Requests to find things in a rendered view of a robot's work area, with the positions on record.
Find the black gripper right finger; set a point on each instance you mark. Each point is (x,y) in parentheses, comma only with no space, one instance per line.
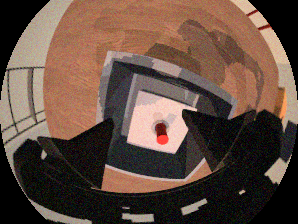
(214,135)

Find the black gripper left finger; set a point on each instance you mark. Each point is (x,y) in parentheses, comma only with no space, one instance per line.
(86,153)

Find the pale pink flat plate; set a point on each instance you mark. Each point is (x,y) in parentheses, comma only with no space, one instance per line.
(153,108)

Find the red peg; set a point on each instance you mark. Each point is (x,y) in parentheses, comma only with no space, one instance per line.
(162,138)

